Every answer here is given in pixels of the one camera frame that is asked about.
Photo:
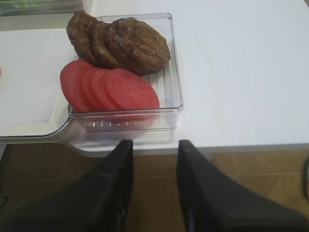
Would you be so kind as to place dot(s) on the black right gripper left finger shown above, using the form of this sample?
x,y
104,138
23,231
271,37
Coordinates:
x,y
97,202

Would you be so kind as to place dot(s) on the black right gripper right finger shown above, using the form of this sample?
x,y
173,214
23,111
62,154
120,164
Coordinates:
x,y
213,202

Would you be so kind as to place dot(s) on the clear plastic lettuce cheese container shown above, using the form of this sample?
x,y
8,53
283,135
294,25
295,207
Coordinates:
x,y
39,7

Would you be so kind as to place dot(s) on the large white metal tray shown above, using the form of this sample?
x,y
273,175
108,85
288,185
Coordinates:
x,y
59,119

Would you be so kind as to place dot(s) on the red tomato slice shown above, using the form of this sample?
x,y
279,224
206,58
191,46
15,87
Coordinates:
x,y
131,93
99,91
71,87
85,85

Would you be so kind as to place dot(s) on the front red tomato slice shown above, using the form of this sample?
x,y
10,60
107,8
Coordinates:
x,y
131,93

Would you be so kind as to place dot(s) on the clear plastic patty tomato container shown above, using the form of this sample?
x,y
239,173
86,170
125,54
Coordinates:
x,y
166,84

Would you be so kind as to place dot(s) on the leftmost red tomato slice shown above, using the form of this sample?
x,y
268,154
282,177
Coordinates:
x,y
71,87

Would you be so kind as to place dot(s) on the front brown meat patty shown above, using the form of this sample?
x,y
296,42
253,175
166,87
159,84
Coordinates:
x,y
137,46

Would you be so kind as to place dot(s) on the brown meat patty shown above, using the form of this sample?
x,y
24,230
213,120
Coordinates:
x,y
77,31
99,47
137,46

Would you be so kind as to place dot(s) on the white parchment paper sheet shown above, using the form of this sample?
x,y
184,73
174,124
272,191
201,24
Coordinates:
x,y
30,66

